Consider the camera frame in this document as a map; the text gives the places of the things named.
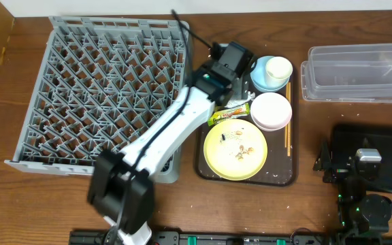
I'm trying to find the grey dishwasher rack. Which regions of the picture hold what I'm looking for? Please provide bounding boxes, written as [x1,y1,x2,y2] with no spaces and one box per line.
[8,16,191,176]

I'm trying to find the yellow plate with crumbs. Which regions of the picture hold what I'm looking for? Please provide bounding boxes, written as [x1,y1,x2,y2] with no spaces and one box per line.
[203,119,268,181]

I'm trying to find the cream white cup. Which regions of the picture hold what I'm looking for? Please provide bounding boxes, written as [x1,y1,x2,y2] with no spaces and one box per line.
[265,56,293,89]

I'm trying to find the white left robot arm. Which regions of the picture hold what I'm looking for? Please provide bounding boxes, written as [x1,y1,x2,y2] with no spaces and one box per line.
[87,42,257,244]

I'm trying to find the pink bowl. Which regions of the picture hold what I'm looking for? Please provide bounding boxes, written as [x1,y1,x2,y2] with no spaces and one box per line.
[250,93,293,131]

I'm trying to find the dark brown serving tray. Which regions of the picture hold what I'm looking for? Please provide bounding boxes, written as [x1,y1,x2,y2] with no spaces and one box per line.
[194,56,299,187]

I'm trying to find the white tissue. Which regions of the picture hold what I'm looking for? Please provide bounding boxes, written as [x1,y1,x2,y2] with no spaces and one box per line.
[225,91,255,108]

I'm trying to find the light blue bowl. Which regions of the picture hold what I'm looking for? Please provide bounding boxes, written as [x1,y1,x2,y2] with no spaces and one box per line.
[250,56,289,93]

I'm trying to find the black waste bin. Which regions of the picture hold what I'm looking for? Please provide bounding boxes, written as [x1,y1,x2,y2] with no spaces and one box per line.
[329,125,392,190]

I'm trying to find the clear plastic waste bin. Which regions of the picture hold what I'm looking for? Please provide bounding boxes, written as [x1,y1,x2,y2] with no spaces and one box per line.
[301,44,392,103]

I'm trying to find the green snack bar wrapper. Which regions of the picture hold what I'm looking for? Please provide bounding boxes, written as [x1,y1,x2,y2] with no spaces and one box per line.
[207,103,250,126]

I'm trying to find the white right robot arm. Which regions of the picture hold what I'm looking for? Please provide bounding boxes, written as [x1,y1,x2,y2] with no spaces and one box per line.
[313,142,392,245]

